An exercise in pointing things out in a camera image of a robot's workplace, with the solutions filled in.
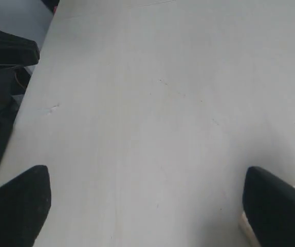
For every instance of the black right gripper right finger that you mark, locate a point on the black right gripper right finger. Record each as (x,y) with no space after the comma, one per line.
(278,211)

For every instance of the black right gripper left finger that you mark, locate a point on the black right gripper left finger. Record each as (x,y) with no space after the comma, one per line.
(25,202)

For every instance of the second largest wooden cube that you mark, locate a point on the second largest wooden cube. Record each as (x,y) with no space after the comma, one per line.
(246,226)

